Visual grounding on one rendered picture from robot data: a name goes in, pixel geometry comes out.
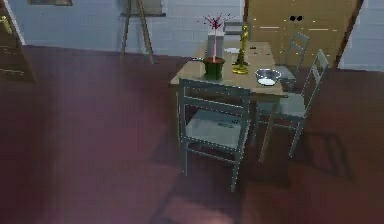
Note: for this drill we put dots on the tan wooden dining table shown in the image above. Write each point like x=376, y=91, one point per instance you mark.
x=195, y=69

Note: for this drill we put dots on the tan wooden room door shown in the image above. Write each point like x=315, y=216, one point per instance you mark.
x=320, y=30

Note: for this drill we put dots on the framed wall picture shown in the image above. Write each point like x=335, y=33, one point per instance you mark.
x=50, y=2

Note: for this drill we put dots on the grey wooden chair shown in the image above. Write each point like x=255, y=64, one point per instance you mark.
x=293, y=103
x=213, y=128
x=233, y=27
x=297, y=45

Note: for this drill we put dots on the white plate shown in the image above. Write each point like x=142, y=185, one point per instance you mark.
x=231, y=50

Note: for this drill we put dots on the brown wooden easel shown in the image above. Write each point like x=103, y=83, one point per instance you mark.
x=144, y=26

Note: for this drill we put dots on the gold statuette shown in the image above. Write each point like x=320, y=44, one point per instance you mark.
x=242, y=53

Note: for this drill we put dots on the brown wooden shelf unit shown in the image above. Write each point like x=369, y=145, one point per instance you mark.
x=11, y=50

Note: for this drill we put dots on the silver metal bowl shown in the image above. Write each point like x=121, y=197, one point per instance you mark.
x=267, y=76

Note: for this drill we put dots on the red plant in green pot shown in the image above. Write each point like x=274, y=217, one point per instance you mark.
x=213, y=66

